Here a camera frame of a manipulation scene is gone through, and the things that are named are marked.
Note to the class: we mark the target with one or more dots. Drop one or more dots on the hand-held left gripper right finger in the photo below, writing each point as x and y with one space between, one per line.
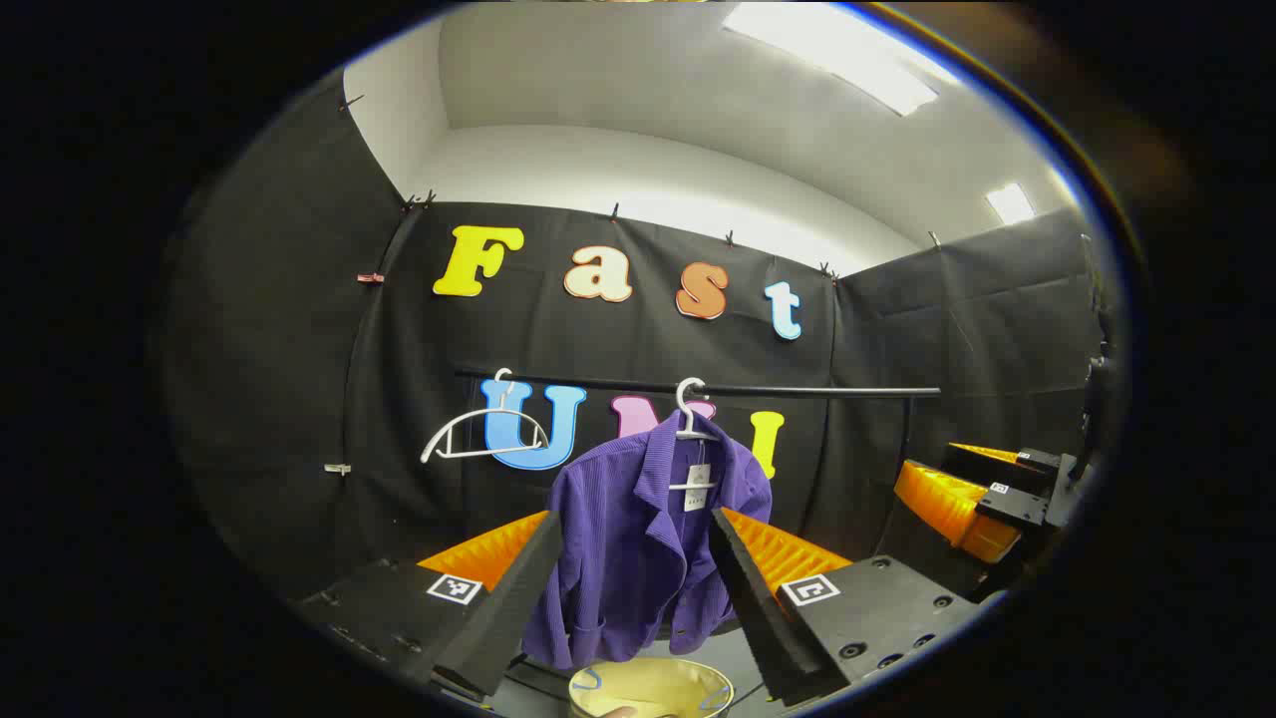
763 608

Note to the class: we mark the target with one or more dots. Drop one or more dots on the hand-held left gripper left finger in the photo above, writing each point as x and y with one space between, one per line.
503 618

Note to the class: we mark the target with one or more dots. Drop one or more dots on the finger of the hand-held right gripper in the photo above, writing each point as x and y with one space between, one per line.
997 456
942 499

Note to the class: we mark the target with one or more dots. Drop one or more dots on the purple ribbed jacket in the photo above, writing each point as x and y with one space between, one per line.
618 538

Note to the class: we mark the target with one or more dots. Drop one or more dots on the yellow laundry hamper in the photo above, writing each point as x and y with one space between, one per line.
648 688

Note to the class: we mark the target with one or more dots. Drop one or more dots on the white clothes hanger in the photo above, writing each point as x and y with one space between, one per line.
488 452
693 436

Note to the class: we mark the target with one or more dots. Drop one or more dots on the black clothes rack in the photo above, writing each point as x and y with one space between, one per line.
817 390

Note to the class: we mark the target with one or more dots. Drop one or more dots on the empty white clothes hanger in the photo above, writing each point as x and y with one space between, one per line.
488 452

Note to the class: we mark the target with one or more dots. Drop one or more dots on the small ceiling light panel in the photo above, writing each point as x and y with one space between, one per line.
1011 203

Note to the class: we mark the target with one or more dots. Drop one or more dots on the large ceiling light panel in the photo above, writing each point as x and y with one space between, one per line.
847 50

